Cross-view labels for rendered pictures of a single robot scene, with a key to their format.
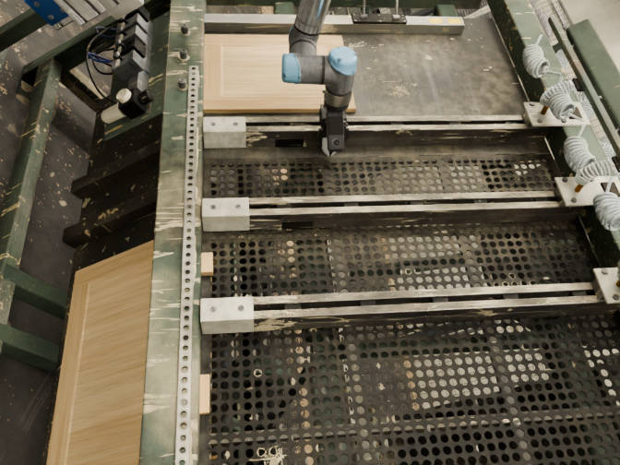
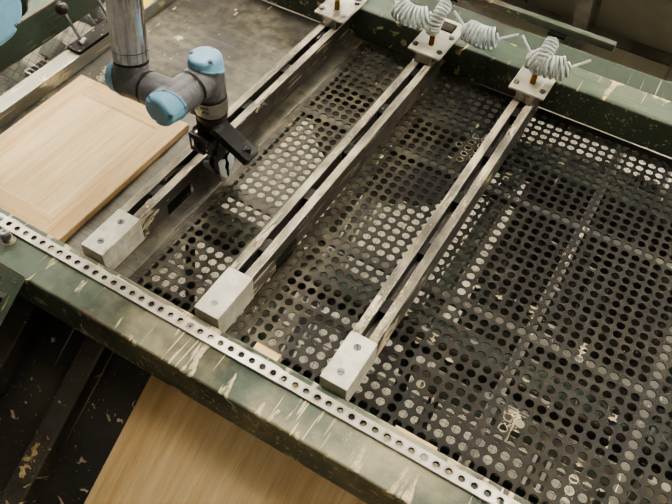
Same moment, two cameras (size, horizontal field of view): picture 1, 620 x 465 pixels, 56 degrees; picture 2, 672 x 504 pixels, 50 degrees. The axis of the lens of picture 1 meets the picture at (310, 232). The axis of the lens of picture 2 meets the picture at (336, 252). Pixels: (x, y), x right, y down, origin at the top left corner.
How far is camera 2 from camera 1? 0.79 m
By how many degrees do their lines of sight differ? 30
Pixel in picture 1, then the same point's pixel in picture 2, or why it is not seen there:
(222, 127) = (114, 235)
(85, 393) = not seen: outside the picture
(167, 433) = (446, 491)
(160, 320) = (312, 430)
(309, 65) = (185, 88)
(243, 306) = (357, 344)
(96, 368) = not seen: outside the picture
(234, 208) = (232, 285)
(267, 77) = (69, 164)
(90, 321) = not seen: outside the picture
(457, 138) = (297, 80)
